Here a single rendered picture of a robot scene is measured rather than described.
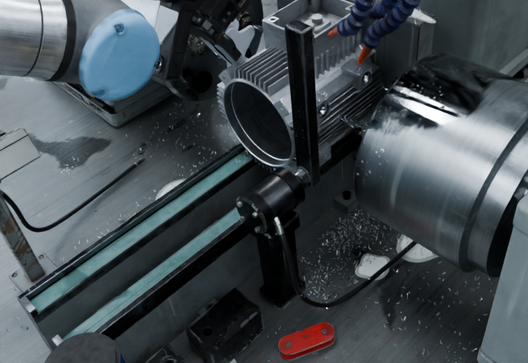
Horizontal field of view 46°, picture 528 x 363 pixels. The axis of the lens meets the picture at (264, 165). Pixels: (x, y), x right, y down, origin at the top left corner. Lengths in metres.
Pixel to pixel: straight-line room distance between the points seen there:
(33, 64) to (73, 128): 0.84
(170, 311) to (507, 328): 0.46
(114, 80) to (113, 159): 0.70
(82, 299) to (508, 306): 0.59
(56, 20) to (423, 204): 0.46
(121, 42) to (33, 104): 0.96
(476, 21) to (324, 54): 0.25
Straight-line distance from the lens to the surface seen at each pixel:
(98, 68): 0.61
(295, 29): 0.74
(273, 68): 0.93
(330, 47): 0.96
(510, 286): 0.75
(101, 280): 0.97
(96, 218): 1.20
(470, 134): 0.75
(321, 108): 0.92
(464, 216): 0.74
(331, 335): 0.95
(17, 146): 0.97
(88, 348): 0.51
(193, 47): 1.09
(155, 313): 0.92
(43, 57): 0.60
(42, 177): 1.33
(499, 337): 0.83
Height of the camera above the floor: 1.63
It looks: 43 degrees down
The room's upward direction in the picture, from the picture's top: 8 degrees counter-clockwise
